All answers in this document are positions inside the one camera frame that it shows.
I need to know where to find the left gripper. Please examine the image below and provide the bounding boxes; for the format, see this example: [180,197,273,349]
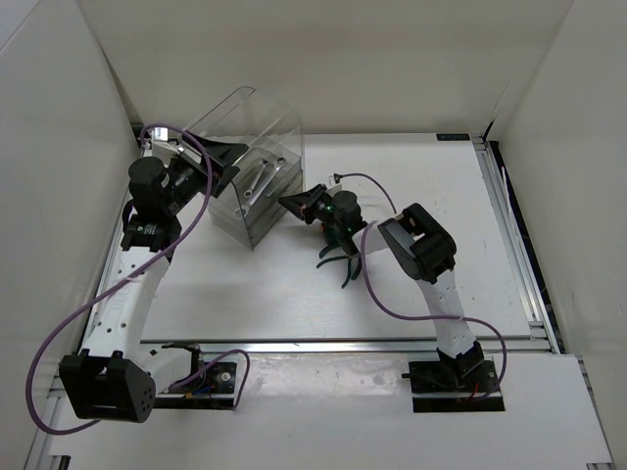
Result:
[162,132,247,216]

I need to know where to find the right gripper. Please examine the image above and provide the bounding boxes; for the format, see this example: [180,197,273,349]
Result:
[280,184,346,234]

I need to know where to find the small ratchet wrench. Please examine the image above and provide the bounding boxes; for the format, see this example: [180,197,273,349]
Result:
[244,160,268,199]

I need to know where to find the clear plastic drawer organizer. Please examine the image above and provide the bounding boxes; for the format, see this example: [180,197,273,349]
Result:
[186,86,305,250]

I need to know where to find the large ratchet wrench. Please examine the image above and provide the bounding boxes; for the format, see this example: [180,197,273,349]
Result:
[234,157,286,219]

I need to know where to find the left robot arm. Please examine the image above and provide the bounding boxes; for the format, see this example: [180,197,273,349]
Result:
[59,131,249,423]

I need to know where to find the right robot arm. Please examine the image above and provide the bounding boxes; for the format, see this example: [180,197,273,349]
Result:
[278,184,484,392]

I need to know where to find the green handled cutting pliers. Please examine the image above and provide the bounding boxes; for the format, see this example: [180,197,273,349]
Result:
[318,243,352,260]

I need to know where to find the green handled small pliers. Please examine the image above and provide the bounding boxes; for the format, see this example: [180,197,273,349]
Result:
[315,255,362,289]

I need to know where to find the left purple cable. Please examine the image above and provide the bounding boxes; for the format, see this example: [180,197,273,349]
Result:
[24,121,251,436]

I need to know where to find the purple cable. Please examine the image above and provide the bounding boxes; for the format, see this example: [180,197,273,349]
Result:
[331,170,509,400]
[24,121,251,436]

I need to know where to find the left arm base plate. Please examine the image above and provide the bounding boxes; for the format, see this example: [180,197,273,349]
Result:
[154,343,252,410]

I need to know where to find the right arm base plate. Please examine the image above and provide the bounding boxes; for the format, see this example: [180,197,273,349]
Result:
[401,360,506,413]

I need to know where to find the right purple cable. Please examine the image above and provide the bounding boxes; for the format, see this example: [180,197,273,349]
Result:
[331,170,509,400]

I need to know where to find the aluminium right rail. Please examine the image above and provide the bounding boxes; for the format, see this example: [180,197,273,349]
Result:
[470,134,562,354]

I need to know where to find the aluminium rail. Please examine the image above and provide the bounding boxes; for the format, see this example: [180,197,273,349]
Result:
[470,134,562,354]
[139,335,555,354]

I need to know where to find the aluminium front rail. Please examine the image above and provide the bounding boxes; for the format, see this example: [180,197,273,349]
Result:
[139,335,555,354]

